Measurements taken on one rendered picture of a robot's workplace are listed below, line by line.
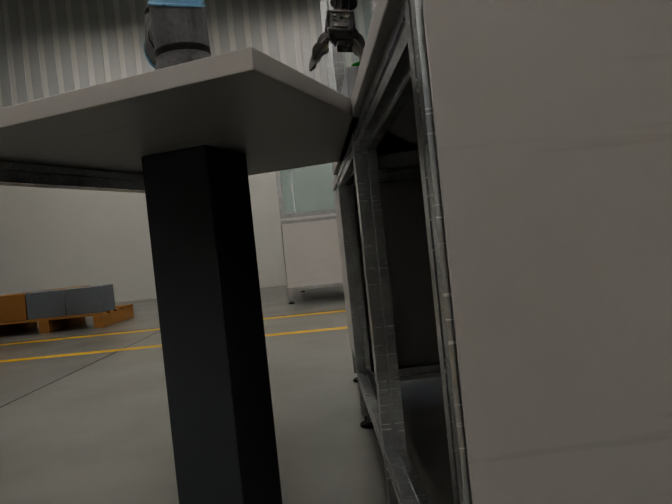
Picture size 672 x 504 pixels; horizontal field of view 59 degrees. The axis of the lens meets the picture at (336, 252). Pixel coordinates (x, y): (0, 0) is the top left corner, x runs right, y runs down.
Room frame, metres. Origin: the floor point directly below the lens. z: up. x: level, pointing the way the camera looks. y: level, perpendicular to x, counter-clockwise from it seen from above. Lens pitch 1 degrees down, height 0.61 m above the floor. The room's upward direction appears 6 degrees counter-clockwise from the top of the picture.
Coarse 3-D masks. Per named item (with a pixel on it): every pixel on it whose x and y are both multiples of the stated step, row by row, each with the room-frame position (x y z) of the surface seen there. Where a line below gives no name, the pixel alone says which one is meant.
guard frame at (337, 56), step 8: (320, 0) 2.54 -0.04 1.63; (328, 0) 2.04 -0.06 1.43; (320, 8) 2.56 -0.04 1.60; (328, 8) 2.05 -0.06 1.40; (336, 48) 2.05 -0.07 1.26; (328, 56) 2.55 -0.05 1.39; (336, 56) 2.04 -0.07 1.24; (328, 64) 2.54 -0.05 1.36; (336, 64) 2.04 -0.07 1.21; (328, 72) 2.54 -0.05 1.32; (336, 72) 2.04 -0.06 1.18; (328, 80) 2.54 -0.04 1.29; (336, 80) 2.04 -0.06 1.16; (336, 88) 2.06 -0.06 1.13
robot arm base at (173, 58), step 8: (160, 48) 1.25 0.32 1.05; (168, 48) 1.24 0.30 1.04; (176, 48) 1.24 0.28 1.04; (184, 48) 1.24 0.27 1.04; (192, 48) 1.24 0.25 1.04; (200, 48) 1.26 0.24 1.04; (208, 48) 1.28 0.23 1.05; (160, 56) 1.25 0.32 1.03; (168, 56) 1.24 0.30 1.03; (176, 56) 1.23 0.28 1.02; (184, 56) 1.23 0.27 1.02; (192, 56) 1.24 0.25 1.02; (200, 56) 1.25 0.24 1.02; (208, 56) 1.28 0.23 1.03; (160, 64) 1.25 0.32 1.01; (168, 64) 1.23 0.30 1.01; (176, 64) 1.23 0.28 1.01
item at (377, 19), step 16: (384, 0) 0.58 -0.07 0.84; (400, 0) 0.56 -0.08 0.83; (384, 16) 0.60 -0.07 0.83; (368, 32) 0.72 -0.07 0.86; (384, 32) 0.64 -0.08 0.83; (368, 48) 0.73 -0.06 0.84; (368, 64) 0.76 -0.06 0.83; (368, 80) 0.83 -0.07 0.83; (352, 96) 1.01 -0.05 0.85; (352, 112) 1.04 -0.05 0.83; (352, 128) 1.18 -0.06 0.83; (400, 128) 1.23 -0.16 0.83; (400, 144) 1.45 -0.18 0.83; (416, 144) 1.48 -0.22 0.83; (384, 160) 1.73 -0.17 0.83; (400, 160) 1.77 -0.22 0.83; (416, 160) 1.81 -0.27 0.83
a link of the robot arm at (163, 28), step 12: (156, 0) 1.24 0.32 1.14; (168, 0) 1.24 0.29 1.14; (180, 0) 1.24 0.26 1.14; (192, 0) 1.25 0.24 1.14; (156, 12) 1.25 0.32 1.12; (168, 12) 1.24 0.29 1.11; (180, 12) 1.24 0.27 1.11; (192, 12) 1.25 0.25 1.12; (204, 12) 1.29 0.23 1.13; (156, 24) 1.25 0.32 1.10; (168, 24) 1.24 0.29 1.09; (180, 24) 1.24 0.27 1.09; (192, 24) 1.25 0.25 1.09; (204, 24) 1.28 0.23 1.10; (156, 36) 1.25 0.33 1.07; (168, 36) 1.24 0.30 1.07; (180, 36) 1.24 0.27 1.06; (192, 36) 1.25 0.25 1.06; (204, 36) 1.27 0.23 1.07; (156, 48) 1.26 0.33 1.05
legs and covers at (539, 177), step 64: (448, 0) 0.48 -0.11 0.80; (512, 0) 0.48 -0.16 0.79; (576, 0) 0.49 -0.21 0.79; (640, 0) 0.49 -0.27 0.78; (384, 64) 0.70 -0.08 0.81; (448, 64) 0.48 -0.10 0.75; (512, 64) 0.48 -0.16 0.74; (576, 64) 0.49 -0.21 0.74; (640, 64) 0.49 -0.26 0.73; (384, 128) 0.97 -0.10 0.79; (448, 128) 0.48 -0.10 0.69; (512, 128) 0.48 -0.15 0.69; (576, 128) 0.49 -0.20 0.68; (640, 128) 0.49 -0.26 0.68; (384, 192) 1.98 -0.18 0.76; (448, 192) 0.48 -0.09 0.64; (512, 192) 0.48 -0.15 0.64; (576, 192) 0.49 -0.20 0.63; (640, 192) 0.49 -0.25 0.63; (384, 256) 1.21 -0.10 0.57; (448, 256) 0.48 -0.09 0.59; (512, 256) 0.48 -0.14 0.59; (576, 256) 0.48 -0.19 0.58; (640, 256) 0.49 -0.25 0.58; (384, 320) 1.21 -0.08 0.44; (448, 320) 0.49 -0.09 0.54; (512, 320) 0.48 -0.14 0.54; (576, 320) 0.48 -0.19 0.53; (640, 320) 0.49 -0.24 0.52; (384, 384) 1.21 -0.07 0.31; (448, 384) 0.50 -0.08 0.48; (512, 384) 0.48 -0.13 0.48; (576, 384) 0.48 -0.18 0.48; (640, 384) 0.49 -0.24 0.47; (384, 448) 1.21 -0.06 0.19; (448, 448) 0.53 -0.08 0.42; (512, 448) 0.48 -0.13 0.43; (576, 448) 0.48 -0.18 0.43; (640, 448) 0.49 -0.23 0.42
